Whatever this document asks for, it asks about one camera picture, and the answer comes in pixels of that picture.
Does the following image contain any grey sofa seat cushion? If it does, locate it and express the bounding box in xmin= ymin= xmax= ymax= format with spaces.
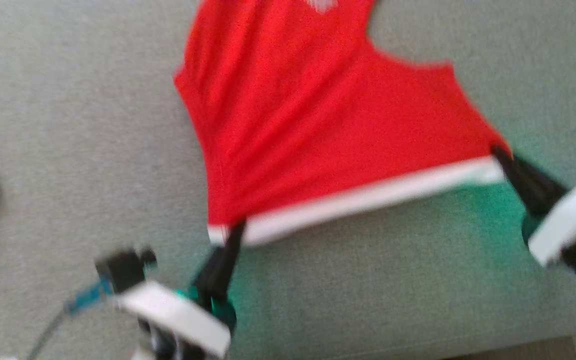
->
xmin=0 ymin=0 xmax=576 ymax=360

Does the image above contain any red garment with white band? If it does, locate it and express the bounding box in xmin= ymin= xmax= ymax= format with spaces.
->
xmin=173 ymin=0 xmax=514 ymax=248

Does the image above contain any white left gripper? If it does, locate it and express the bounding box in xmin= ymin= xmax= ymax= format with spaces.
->
xmin=117 ymin=220 xmax=247 ymax=358

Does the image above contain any left camera cable blue plug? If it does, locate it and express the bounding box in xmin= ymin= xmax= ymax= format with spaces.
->
xmin=25 ymin=280 xmax=115 ymax=360

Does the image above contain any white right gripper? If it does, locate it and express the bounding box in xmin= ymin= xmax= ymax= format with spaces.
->
xmin=490 ymin=146 xmax=576 ymax=267

